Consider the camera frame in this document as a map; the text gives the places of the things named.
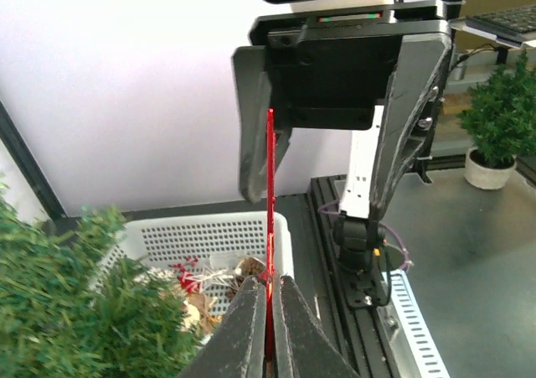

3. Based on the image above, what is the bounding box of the black aluminium frame rail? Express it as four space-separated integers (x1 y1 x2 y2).
308 176 400 377

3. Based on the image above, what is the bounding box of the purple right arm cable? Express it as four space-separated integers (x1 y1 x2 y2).
318 199 415 272

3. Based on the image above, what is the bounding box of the white slotted cable duct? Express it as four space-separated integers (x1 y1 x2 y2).
381 270 450 378

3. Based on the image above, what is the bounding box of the pine cone ornament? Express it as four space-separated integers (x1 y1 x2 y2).
226 256 265 300

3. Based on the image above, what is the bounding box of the white perforated plastic basket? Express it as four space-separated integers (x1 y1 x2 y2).
90 210 295 341

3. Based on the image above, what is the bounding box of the silver star ornament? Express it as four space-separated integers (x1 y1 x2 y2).
183 267 235 293

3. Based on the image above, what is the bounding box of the potted green plant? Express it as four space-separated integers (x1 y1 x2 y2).
457 50 535 190

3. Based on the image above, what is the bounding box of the red berry sprig ornament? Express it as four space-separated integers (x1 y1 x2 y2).
170 256 200 293

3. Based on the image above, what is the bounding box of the red star tree topper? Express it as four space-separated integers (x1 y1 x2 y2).
265 108 276 377

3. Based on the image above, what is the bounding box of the small green christmas tree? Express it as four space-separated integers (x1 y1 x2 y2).
0 172 202 378

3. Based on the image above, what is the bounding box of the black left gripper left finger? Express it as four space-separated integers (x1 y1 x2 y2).
179 277 267 378

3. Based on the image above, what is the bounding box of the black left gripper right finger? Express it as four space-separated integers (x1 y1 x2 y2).
272 276 359 378

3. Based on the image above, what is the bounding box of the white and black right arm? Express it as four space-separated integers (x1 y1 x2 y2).
232 1 452 270

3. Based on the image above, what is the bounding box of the wooden santa ornament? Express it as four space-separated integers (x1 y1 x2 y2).
180 292 222 337

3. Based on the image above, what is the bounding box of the black left rear frame post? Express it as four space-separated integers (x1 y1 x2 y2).
1 103 67 220

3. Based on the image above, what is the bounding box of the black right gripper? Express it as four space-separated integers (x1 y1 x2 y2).
232 1 452 219

